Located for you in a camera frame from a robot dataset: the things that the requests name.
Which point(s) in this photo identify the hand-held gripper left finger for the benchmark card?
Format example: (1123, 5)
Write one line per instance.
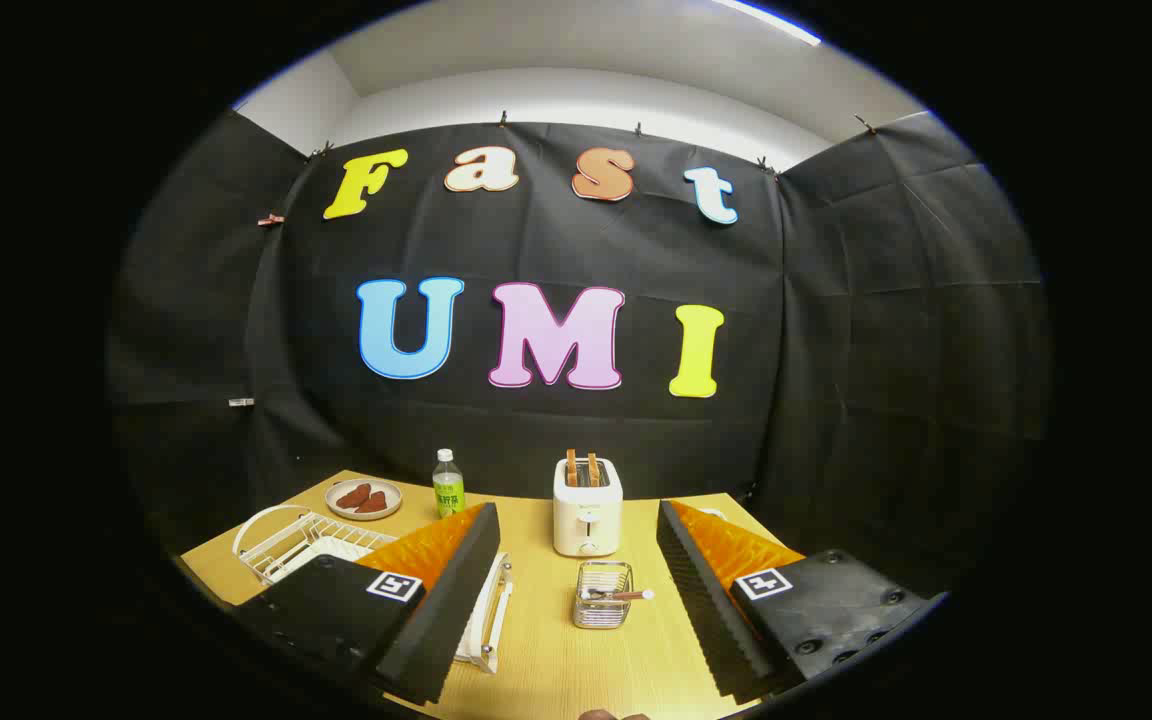
(446, 620)

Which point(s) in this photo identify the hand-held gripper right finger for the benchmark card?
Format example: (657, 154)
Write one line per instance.
(701, 610)

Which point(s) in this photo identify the small grey dish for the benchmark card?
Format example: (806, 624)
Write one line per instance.
(396, 497)

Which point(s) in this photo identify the green label drink bottle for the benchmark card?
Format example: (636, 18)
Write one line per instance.
(449, 495)

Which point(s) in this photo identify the white drip tray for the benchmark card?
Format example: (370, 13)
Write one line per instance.
(331, 555)

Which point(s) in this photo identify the red meat piece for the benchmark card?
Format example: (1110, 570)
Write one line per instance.
(373, 503)
(353, 495)

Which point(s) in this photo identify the white toaster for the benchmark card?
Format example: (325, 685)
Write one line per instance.
(586, 520)

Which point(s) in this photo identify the toasted bread slice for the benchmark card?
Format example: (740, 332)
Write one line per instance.
(594, 470)
(571, 468)

